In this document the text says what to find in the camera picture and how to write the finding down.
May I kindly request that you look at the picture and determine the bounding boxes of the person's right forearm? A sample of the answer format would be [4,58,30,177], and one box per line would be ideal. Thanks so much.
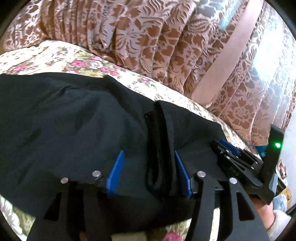
[251,193,293,240]

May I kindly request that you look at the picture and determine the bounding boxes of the brown floral curtain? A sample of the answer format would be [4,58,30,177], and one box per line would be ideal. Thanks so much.
[5,0,296,147]

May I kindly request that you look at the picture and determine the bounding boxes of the plain pink curtain band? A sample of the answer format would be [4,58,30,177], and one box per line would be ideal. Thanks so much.
[192,0,266,107]

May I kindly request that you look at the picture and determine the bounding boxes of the floral bed sheet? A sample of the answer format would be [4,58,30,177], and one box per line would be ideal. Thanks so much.
[0,39,287,241]

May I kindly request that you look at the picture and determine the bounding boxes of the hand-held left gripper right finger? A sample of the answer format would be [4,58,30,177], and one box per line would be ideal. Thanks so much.
[174,150,271,241]

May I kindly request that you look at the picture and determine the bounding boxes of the black pants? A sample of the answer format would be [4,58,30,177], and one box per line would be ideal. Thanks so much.
[0,72,232,241]

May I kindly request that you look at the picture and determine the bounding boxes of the blue plastic object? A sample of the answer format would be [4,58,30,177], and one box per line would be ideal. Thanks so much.
[257,144,269,161]

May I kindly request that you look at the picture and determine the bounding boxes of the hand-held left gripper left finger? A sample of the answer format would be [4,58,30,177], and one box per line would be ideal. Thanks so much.
[26,150,125,241]

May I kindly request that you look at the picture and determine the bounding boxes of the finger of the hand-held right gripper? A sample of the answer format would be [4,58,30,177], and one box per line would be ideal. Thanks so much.
[218,139,241,156]
[210,139,235,173]

